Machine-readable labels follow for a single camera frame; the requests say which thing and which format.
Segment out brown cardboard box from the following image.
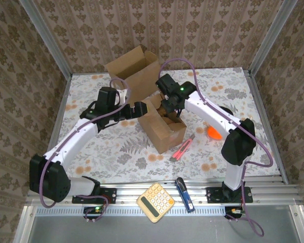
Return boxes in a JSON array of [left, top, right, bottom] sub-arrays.
[[138, 93, 187, 154], [104, 45, 162, 102]]

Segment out doll with orange pants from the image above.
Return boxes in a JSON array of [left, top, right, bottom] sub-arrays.
[[206, 106, 233, 141]]

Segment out pink utility knife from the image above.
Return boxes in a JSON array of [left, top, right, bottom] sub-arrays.
[[170, 134, 196, 163]]

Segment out yellow calculator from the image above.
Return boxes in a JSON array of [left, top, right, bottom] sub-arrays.
[[136, 182, 175, 224]]

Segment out blue black stapler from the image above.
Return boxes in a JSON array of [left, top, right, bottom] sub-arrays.
[[175, 177, 195, 213]]

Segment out left controller board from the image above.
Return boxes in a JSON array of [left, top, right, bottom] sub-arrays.
[[83, 206, 103, 214]]

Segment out controller board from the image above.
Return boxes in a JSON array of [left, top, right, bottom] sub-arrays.
[[224, 206, 245, 220], [83, 206, 103, 214]]

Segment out right controller board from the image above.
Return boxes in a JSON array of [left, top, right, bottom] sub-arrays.
[[224, 206, 245, 220]]

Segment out aluminium side rail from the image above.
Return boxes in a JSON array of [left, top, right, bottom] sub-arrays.
[[244, 67, 289, 185]]

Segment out aluminium corner post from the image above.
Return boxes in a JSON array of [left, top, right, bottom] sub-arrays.
[[18, 0, 73, 78], [248, 0, 299, 76]]

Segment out long aluminium base rail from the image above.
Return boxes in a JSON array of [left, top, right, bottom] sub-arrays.
[[25, 182, 304, 206]]

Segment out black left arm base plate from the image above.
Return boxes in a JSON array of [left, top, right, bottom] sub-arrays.
[[71, 187, 117, 205]]

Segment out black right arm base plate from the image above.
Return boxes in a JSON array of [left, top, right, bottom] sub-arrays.
[[206, 186, 253, 204]]

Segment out grey slotted cable duct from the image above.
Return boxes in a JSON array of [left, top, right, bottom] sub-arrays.
[[35, 205, 229, 217]]

